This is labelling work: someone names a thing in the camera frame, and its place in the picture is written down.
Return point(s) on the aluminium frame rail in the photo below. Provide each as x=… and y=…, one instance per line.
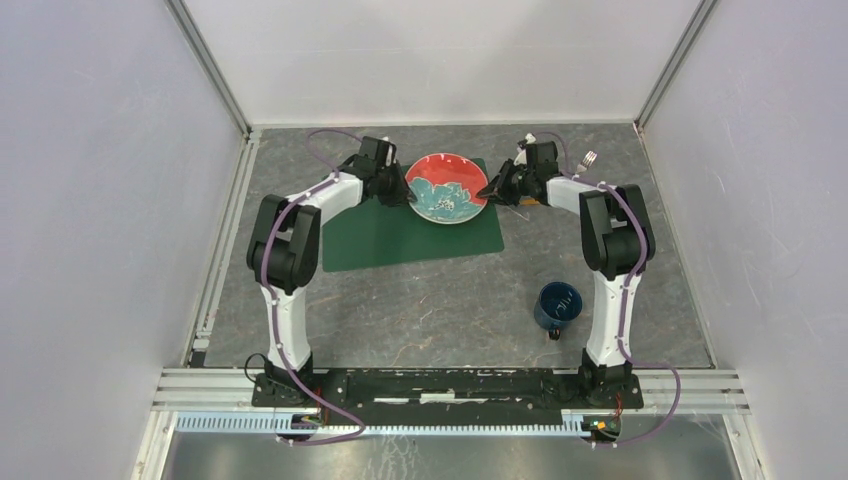
x=703, y=391

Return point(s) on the silver metal fork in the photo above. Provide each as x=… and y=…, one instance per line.
x=586, y=163

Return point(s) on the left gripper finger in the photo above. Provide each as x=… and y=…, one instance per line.
x=397, y=198
x=401, y=182

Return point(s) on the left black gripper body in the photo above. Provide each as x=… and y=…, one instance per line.
x=388, y=177

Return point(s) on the dark blue mug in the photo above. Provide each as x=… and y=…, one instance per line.
x=556, y=306

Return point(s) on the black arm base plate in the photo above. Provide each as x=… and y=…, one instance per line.
x=444, y=397

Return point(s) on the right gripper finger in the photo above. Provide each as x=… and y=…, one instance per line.
x=508, y=197
x=502, y=180

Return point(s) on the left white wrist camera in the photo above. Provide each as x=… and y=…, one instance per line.
x=391, y=154

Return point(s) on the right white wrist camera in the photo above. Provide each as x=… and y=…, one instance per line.
x=527, y=151

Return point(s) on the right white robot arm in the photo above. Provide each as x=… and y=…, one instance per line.
x=617, y=242

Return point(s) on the blue slotted cable duct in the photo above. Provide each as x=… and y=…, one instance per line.
x=290, y=424

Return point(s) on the red teal floral plate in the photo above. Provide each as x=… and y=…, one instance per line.
x=446, y=187

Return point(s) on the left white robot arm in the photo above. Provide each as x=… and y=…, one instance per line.
x=284, y=247

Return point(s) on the green rectangular placemat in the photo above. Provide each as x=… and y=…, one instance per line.
x=372, y=235

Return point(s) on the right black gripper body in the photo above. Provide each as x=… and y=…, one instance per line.
x=516, y=178

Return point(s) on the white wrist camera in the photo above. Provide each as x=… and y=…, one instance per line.
x=391, y=154
x=527, y=151

